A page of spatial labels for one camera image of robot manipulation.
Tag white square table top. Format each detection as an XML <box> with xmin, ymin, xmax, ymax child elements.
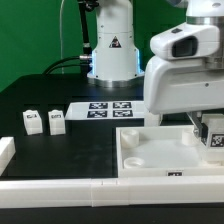
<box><xmin>116</xmin><ymin>125</ymin><xmax>224</xmax><ymax>178</ymax></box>

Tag black cable bundle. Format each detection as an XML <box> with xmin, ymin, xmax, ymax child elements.
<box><xmin>43</xmin><ymin>0</ymin><xmax>98</xmax><ymax>75</ymax></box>

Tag thin white cable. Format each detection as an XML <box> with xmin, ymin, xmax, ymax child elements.
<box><xmin>59</xmin><ymin>0</ymin><xmax>67</xmax><ymax>75</ymax></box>

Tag white marker sheet with tags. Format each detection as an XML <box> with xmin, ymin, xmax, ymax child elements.
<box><xmin>65</xmin><ymin>101</ymin><xmax>145</xmax><ymax>120</ymax></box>

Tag white left fence piece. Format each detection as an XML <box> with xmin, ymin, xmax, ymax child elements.
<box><xmin>0</xmin><ymin>137</ymin><xmax>16</xmax><ymax>176</ymax></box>

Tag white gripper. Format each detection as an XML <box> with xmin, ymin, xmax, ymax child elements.
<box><xmin>143</xmin><ymin>56</ymin><xmax>224</xmax><ymax>138</ymax></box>

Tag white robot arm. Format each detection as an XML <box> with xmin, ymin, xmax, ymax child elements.
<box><xmin>88</xmin><ymin>0</ymin><xmax>224</xmax><ymax>137</ymax></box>

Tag white front fence rail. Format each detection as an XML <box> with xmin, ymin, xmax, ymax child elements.
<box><xmin>0</xmin><ymin>176</ymin><xmax>224</xmax><ymax>208</ymax></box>

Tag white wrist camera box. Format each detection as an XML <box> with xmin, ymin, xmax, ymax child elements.
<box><xmin>150</xmin><ymin>23</ymin><xmax>221</xmax><ymax>61</ymax></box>

